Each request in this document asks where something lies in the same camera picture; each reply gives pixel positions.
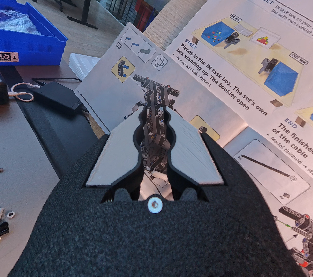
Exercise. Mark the black desk mat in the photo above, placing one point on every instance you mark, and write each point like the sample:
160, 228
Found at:
61, 135

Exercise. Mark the printed task sheet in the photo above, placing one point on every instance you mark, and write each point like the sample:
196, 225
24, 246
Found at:
215, 8

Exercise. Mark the grey desk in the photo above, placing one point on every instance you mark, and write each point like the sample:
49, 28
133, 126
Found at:
24, 147

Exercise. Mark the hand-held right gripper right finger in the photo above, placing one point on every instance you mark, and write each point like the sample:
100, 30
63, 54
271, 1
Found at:
193, 159

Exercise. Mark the white plastic container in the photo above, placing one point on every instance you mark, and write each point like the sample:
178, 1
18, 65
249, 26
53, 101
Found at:
83, 65

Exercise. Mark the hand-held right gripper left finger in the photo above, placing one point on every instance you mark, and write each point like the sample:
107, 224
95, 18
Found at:
115, 159

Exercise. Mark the large blue plastic bin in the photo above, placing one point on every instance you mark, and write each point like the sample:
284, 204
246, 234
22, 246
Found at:
36, 47

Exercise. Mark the instruction booklet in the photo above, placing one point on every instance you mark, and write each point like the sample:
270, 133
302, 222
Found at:
110, 81

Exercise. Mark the black device with green lights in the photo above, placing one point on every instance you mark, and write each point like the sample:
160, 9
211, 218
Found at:
3, 93

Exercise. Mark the black flat case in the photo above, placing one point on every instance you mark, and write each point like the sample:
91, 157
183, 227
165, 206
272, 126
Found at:
56, 96

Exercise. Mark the scattered loose brick pieces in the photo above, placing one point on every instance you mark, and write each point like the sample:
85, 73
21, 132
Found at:
3, 229

